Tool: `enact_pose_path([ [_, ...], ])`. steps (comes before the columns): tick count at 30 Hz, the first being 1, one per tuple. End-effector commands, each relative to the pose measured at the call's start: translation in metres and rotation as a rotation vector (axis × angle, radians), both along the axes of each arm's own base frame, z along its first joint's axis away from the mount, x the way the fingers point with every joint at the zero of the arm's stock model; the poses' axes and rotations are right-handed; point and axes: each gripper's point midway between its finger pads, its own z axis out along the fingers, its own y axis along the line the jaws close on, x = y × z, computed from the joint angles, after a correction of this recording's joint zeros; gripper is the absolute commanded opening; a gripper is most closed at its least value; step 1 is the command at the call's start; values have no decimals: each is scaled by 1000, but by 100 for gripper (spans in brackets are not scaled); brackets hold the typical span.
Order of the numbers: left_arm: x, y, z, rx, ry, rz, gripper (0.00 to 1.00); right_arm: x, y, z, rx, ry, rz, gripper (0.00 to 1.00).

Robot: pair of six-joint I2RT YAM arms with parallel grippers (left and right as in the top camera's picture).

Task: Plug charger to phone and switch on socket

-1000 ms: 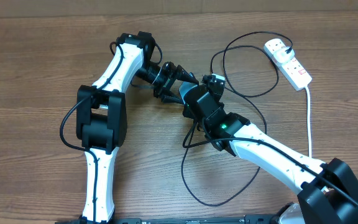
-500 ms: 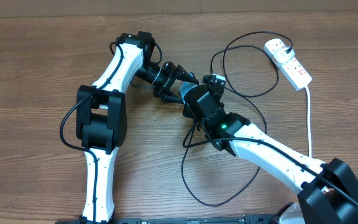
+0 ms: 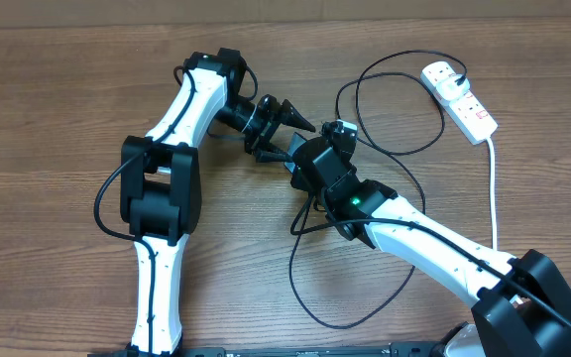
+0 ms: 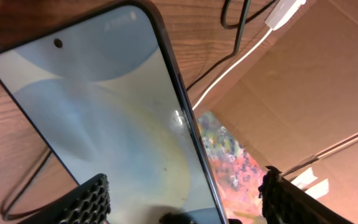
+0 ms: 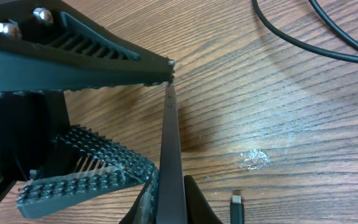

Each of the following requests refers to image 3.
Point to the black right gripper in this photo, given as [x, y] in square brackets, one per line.
[302, 184]

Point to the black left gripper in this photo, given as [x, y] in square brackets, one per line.
[257, 143]

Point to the blue Samsung Galaxy smartphone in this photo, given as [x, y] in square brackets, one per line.
[296, 141]

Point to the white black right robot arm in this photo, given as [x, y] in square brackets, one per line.
[520, 306]

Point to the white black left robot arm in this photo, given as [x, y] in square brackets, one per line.
[160, 185]

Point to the white charger plug adapter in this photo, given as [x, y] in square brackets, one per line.
[452, 88]

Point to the white power extension strip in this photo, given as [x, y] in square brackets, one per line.
[468, 113]

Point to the brown cardboard backdrop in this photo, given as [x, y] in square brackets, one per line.
[83, 13]

